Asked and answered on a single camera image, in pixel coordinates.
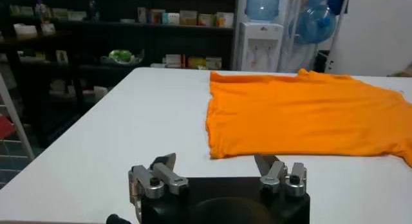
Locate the beige medicine box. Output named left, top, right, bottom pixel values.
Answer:
left=179, top=10, right=198, bottom=26

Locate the red white medicine box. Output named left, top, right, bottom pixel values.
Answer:
left=198, top=13, right=215, bottom=28

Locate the blue upright water jug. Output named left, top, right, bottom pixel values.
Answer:
left=245, top=0, right=283, bottom=22

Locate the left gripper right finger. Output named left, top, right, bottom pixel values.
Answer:
left=254, top=154, right=308, bottom=198

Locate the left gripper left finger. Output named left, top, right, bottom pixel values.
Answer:
left=127, top=153, right=189, bottom=213

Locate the white water dispenser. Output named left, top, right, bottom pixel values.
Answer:
left=236, top=21, right=285, bottom=73

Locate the orange t-shirt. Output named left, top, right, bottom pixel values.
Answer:
left=205, top=68, right=412, bottom=168

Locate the black shelving unit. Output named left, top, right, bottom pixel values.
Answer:
left=0, top=0, right=239, bottom=145

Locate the green item in bowl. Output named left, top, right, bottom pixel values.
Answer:
left=108, top=49, right=134, bottom=64

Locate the blue tilted water jug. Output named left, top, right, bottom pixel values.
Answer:
left=294, top=5, right=337, bottom=45

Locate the white wire grid panel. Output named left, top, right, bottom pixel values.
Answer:
left=0, top=72, right=35, bottom=162

